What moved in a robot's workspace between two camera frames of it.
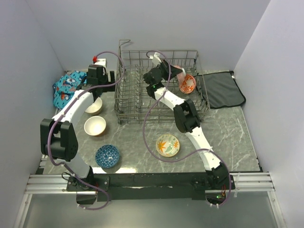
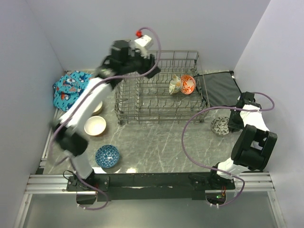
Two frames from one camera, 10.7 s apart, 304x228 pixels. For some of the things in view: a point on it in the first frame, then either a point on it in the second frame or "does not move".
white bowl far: x=95 y=108 does not move
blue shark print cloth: x=63 y=89 does not move
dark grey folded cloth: x=220 y=89 does not move
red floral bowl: x=187 y=84 does not move
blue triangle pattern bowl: x=107 y=156 does not move
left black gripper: x=112 y=77 -> x=147 y=64
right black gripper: x=165 y=67 -> x=233 y=127
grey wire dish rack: x=150 y=83 does not move
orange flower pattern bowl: x=167 y=145 -> x=175 y=84
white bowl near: x=94 y=125 does not move
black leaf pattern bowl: x=180 y=76 -> x=220 y=125
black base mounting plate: x=151 y=186 does not move
